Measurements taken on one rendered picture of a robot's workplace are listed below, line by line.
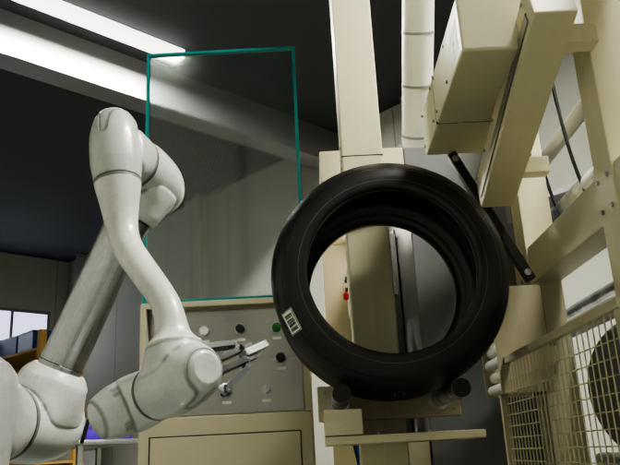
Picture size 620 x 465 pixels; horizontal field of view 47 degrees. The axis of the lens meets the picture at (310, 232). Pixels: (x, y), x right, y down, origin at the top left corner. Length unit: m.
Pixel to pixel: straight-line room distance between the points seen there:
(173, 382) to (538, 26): 1.08
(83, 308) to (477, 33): 1.10
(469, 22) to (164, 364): 1.05
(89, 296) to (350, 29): 1.29
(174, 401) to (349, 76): 1.42
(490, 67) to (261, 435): 1.29
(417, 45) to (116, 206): 1.58
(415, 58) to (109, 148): 1.52
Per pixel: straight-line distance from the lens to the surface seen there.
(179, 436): 2.36
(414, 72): 2.81
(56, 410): 1.67
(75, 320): 1.69
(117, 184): 1.55
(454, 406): 2.09
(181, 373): 1.23
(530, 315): 2.13
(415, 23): 2.78
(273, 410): 2.38
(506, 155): 2.01
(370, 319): 2.12
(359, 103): 2.34
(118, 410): 1.36
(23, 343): 8.50
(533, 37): 1.73
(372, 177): 1.82
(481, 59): 1.78
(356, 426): 1.71
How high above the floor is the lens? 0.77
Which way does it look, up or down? 17 degrees up
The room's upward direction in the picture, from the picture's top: 3 degrees counter-clockwise
